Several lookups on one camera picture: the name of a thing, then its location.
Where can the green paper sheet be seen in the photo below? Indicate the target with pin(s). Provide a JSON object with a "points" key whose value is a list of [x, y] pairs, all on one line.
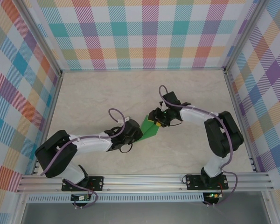
{"points": [[150, 133]]}

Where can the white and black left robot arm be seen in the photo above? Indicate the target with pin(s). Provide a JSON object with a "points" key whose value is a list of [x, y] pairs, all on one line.
{"points": [[93, 144]]}

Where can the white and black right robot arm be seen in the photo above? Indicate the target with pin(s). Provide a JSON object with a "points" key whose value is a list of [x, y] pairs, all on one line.
{"points": [[193, 116]]}

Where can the grey metal panel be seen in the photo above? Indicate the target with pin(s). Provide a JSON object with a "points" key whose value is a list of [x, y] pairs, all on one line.
{"points": [[142, 213]]}

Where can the small green circuit board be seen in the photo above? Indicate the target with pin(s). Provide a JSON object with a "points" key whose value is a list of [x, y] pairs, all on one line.
{"points": [[80, 198], [214, 195]]}

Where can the aluminium mounting rail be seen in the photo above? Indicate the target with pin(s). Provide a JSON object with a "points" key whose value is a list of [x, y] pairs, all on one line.
{"points": [[142, 183]]}

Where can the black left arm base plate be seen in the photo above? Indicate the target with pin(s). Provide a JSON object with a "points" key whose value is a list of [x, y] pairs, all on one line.
{"points": [[98, 183]]}

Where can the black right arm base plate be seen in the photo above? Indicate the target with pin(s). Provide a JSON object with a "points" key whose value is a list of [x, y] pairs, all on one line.
{"points": [[193, 185]]}

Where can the aluminium table edge rail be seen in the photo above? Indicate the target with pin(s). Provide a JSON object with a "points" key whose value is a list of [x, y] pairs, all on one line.
{"points": [[241, 121], [49, 123]]}

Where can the aluminium frame post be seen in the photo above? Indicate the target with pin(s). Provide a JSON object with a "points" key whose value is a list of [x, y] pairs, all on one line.
{"points": [[40, 35], [245, 35]]}

